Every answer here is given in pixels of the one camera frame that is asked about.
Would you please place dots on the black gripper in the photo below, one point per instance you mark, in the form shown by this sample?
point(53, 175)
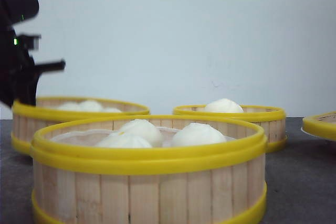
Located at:
point(19, 72)

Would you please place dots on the white bun front middle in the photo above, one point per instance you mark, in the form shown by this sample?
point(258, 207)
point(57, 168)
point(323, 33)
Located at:
point(144, 129)

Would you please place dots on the white bun in left steamer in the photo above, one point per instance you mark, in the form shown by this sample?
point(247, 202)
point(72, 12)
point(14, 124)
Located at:
point(87, 106)

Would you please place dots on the steamer lid yellow rim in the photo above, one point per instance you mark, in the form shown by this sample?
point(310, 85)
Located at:
point(321, 125)

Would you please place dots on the white bun front left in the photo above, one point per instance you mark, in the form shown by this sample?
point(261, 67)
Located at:
point(123, 140)

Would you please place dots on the bamboo steamer yellow rims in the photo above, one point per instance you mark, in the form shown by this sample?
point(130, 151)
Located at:
point(219, 183)
point(28, 119)

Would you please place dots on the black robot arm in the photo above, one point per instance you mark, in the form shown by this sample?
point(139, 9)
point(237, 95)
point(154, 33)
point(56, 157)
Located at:
point(17, 11)

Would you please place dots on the white bun front right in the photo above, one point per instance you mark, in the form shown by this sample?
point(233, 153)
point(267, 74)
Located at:
point(197, 134)

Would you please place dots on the white bun in steamer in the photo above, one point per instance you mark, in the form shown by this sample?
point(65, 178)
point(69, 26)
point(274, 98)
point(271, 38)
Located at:
point(223, 106)
point(87, 106)

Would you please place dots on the white bun in rear steamer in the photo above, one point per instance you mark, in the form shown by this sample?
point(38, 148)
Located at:
point(223, 106)

